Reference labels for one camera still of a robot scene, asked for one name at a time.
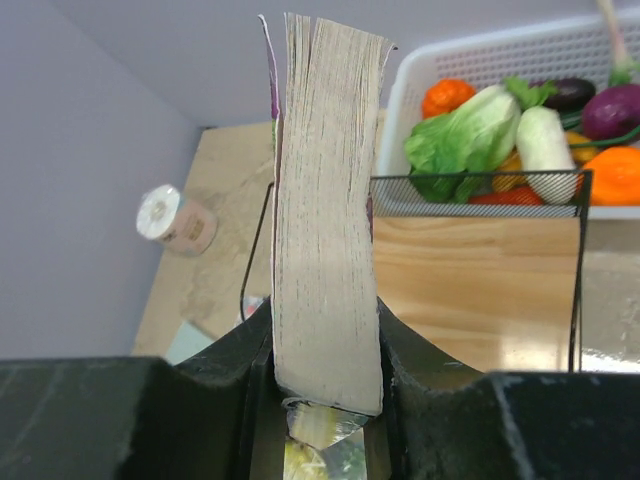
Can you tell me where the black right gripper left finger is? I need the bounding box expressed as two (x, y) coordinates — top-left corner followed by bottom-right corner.
(1, 304), (275, 479)

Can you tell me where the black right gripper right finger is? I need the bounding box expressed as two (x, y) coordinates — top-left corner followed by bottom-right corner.
(378, 303), (639, 479)

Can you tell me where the Little Women book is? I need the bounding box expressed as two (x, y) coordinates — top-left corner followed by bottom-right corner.
(234, 296), (266, 327)

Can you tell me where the purple Treehouse paperback book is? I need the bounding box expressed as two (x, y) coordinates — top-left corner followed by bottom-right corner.
(271, 12), (393, 416)

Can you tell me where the pale Gatsby book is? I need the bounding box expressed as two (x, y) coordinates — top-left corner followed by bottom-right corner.
(164, 321), (215, 365)

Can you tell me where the green yellow fantasy book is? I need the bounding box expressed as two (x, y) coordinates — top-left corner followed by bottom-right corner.
(282, 398), (370, 480)

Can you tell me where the toilet paper roll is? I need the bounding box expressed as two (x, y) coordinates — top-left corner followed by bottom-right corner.
(136, 184), (218, 256)

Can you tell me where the red pepper toy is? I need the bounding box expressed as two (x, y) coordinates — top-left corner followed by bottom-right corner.
(469, 186), (545, 206)

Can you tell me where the green lettuce toy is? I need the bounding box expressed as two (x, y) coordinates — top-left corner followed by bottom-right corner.
(404, 85), (522, 204)

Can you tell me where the white radish toy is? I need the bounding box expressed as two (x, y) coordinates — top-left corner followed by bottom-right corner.
(516, 106), (578, 205)

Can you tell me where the large orange fruit toy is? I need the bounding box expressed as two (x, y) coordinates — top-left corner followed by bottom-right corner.
(583, 146), (640, 207)

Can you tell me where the small orange pumpkin toy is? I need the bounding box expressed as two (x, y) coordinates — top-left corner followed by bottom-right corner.
(421, 78), (476, 119)

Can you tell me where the dark eggplant toy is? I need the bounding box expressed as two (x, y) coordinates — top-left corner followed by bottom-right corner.
(543, 77), (597, 113)

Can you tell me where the purple onion toy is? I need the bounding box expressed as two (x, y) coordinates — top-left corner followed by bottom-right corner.
(582, 1), (639, 140)

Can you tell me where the white plastic basket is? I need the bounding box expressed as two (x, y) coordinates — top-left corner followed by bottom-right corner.
(373, 3), (639, 217)

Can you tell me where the wooden shelf with wire frame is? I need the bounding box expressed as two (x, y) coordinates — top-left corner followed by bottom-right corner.
(239, 168), (595, 374)

